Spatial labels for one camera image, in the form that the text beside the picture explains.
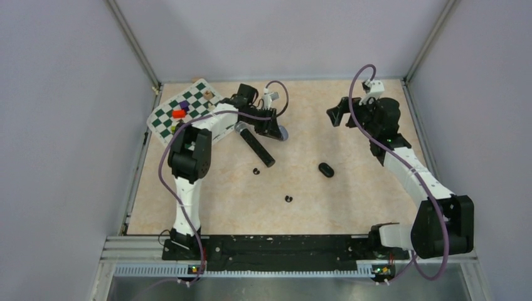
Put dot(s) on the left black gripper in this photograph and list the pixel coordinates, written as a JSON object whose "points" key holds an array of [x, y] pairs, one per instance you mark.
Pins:
{"points": [[269, 127]]}

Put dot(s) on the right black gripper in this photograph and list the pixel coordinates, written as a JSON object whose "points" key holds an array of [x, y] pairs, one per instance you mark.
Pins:
{"points": [[337, 113]]}

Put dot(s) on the lavender earbud charging case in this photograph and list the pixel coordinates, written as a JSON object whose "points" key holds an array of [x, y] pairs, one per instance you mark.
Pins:
{"points": [[284, 133]]}

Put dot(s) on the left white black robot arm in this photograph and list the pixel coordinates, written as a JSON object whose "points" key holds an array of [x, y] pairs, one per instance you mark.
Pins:
{"points": [[247, 112]]}

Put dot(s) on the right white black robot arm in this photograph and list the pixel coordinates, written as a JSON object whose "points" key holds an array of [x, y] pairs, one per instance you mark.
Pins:
{"points": [[444, 220]]}

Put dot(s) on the black earbud charging case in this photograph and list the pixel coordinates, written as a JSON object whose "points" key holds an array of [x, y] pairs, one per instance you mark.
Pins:
{"points": [[326, 169]]}

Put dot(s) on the black silver microphone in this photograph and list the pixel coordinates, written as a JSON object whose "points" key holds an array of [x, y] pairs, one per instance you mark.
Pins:
{"points": [[254, 144]]}

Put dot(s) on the wooden cube piece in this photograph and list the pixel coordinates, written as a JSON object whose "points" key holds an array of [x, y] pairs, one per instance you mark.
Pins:
{"points": [[208, 95]]}

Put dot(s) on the green white chessboard mat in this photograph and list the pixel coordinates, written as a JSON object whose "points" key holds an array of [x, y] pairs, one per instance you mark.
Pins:
{"points": [[199, 99]]}

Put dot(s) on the purple block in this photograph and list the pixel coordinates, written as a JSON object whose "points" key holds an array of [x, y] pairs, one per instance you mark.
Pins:
{"points": [[184, 105]]}

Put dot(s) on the red block upper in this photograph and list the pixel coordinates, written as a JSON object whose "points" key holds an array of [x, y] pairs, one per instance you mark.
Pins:
{"points": [[178, 114]]}

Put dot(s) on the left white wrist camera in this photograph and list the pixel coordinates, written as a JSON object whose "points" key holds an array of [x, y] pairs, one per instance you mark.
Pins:
{"points": [[268, 97]]}

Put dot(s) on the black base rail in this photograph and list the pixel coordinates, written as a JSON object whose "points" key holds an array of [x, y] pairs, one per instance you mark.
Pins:
{"points": [[282, 253]]}

